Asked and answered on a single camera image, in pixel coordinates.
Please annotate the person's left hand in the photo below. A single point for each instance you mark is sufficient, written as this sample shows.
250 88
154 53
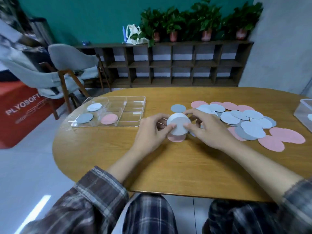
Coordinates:
151 136

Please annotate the person's right hand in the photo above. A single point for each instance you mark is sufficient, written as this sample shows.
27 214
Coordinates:
212 134

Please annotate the neat white paper circle stack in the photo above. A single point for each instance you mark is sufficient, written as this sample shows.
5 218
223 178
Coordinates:
179 124

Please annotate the clear divided tray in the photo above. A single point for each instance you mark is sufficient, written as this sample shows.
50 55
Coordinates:
131 107

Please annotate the pink disc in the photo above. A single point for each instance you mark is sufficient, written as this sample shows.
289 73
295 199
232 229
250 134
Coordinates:
109 119

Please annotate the white disc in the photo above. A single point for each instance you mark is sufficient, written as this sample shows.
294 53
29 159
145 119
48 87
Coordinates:
94 107
310 117

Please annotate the grey disc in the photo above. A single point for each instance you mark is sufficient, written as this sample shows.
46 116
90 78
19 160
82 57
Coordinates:
84 118

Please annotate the pile of round paper discs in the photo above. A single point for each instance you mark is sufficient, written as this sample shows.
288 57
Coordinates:
287 135

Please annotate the person's right forearm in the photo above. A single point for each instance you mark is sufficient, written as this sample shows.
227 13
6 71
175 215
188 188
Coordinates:
256 168

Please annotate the person's left forearm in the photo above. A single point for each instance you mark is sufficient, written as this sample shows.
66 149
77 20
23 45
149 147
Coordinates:
107 192

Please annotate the dark wooden cubby shelf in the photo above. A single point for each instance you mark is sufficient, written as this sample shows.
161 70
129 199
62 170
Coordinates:
182 63

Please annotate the translucent plastic tub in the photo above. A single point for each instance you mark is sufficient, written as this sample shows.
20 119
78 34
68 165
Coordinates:
301 114

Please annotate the blue bottle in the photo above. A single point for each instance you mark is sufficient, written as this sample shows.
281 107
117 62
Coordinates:
124 35

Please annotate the white tote bag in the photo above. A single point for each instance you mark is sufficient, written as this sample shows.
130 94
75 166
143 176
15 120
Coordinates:
132 31

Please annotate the blue packet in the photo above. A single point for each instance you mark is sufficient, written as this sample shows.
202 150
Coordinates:
86 43

